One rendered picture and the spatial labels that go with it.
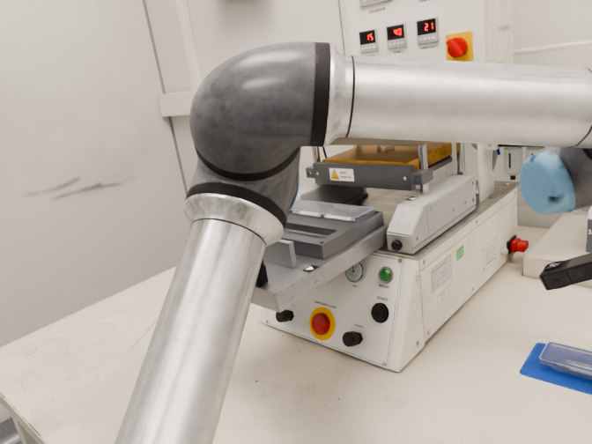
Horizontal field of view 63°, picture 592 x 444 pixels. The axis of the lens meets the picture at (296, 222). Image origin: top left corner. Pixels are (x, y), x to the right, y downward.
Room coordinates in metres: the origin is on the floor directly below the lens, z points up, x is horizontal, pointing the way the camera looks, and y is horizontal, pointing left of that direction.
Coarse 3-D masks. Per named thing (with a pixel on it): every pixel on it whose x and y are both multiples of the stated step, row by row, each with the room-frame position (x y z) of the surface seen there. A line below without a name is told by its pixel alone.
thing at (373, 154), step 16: (432, 144) 0.97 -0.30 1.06; (448, 144) 0.96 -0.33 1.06; (336, 160) 0.97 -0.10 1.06; (352, 160) 0.94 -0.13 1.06; (368, 160) 0.91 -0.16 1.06; (384, 160) 0.89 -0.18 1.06; (400, 160) 0.87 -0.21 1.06; (416, 160) 0.87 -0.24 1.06; (432, 160) 0.91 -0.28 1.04; (448, 160) 0.96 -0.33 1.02
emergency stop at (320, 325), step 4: (316, 316) 0.80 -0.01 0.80; (320, 316) 0.80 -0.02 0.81; (324, 316) 0.79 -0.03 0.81; (312, 320) 0.80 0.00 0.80; (316, 320) 0.80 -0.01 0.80; (320, 320) 0.79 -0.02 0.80; (324, 320) 0.79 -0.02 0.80; (328, 320) 0.79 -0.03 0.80; (312, 324) 0.80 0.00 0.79; (316, 324) 0.79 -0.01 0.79; (320, 324) 0.79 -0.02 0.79; (324, 324) 0.78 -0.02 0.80; (328, 324) 0.78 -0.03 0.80; (316, 328) 0.79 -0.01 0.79; (320, 328) 0.79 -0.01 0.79; (324, 328) 0.78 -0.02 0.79; (328, 328) 0.78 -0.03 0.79; (316, 332) 0.79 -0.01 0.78; (320, 332) 0.78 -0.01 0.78; (324, 332) 0.78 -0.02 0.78
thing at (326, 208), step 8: (296, 200) 0.91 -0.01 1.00; (304, 200) 0.90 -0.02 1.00; (296, 208) 0.85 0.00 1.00; (304, 208) 0.84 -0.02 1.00; (312, 208) 0.84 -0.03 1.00; (320, 208) 0.83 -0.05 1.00; (328, 208) 0.82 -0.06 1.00; (336, 208) 0.81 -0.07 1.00; (344, 208) 0.81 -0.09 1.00; (352, 208) 0.80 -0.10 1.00; (360, 208) 0.79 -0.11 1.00; (368, 208) 0.79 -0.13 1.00; (344, 216) 0.76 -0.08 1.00; (352, 216) 0.76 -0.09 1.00
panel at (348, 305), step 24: (384, 264) 0.76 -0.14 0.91; (336, 288) 0.81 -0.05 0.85; (360, 288) 0.77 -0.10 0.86; (384, 288) 0.74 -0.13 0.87; (312, 312) 0.82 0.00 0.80; (336, 312) 0.79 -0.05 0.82; (360, 312) 0.75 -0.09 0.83; (312, 336) 0.80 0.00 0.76; (336, 336) 0.77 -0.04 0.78; (384, 336) 0.71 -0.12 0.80; (384, 360) 0.69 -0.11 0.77
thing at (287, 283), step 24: (288, 240) 0.67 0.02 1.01; (360, 240) 0.73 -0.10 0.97; (384, 240) 0.77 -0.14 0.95; (264, 264) 0.69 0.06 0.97; (288, 264) 0.66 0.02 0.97; (312, 264) 0.66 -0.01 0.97; (336, 264) 0.67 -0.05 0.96; (264, 288) 0.60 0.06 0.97; (288, 288) 0.60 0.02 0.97; (312, 288) 0.63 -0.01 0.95
